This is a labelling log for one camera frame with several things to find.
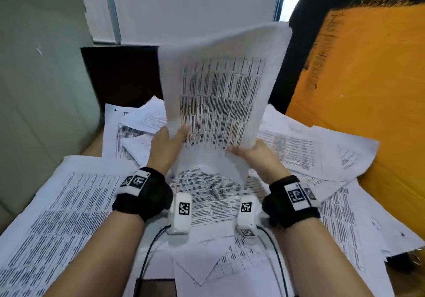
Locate black left camera cable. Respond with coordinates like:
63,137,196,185
136,225,172,281

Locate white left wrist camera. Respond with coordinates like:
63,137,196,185
167,192,193,235

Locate person's left hand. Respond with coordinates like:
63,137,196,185
146,123,192,176

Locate orange cardboard panel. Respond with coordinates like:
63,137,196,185
285,3,425,297

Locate beige cardboard panel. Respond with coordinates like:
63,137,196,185
0,0,102,231

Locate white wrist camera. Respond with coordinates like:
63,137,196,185
167,192,193,235
236,201,259,239

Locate black left wrist strap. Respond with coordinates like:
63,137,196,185
112,167,174,223

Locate person's right hand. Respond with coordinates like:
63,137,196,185
227,139,291,185

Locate black wrist strap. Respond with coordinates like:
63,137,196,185
262,175,322,228
112,167,174,223

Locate pile of printed papers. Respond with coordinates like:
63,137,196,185
103,96,425,297

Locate black right wrist strap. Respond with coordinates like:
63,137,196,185
262,175,322,228

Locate black right camera cable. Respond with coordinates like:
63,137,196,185
257,225,290,297

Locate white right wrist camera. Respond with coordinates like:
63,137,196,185
236,201,259,239

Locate black binder clips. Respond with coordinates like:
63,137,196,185
386,248,425,274

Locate aligned stack of printed sheets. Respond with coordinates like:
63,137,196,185
158,21,293,186
0,155,139,297

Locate black laptop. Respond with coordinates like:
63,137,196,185
81,45,165,112

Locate person's left forearm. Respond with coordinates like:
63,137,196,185
43,210,145,297

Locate person's right forearm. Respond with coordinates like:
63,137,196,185
275,217,376,297

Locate black camera cable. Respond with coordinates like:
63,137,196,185
136,225,172,281
257,225,290,297

